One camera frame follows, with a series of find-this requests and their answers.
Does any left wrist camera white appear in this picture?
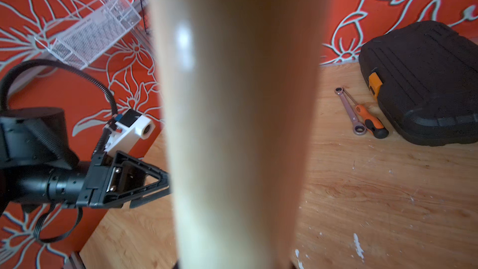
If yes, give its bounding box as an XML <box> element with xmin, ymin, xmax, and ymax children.
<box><xmin>105</xmin><ymin>109</ymin><xmax>156</xmax><ymax>157</ymax></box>

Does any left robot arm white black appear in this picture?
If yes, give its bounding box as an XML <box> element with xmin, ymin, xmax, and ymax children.
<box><xmin>1</xmin><ymin>59</ymin><xmax>171</xmax><ymax>220</ymax></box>

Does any black plastic tool case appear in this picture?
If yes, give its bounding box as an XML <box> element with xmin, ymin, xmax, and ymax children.
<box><xmin>358</xmin><ymin>21</ymin><xmax>478</xmax><ymax>146</ymax></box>

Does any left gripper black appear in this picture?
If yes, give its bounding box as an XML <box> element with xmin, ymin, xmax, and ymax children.
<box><xmin>76</xmin><ymin>151</ymin><xmax>171</xmax><ymax>209</ymax></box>

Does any silver ratchet wrench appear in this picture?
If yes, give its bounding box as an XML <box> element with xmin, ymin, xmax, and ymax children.
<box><xmin>334</xmin><ymin>87</ymin><xmax>367</xmax><ymax>136</ymax></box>

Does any orange black screwdriver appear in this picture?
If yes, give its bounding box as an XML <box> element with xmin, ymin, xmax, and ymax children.
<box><xmin>344</xmin><ymin>90</ymin><xmax>389</xmax><ymax>139</ymax></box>

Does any white mesh basket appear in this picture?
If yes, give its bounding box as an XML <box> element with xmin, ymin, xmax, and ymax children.
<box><xmin>33</xmin><ymin>0</ymin><xmax>141</xmax><ymax>70</ymax></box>

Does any wooden handle claw hammer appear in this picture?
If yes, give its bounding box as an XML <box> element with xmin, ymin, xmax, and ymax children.
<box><xmin>149</xmin><ymin>0</ymin><xmax>329</xmax><ymax>269</ymax></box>

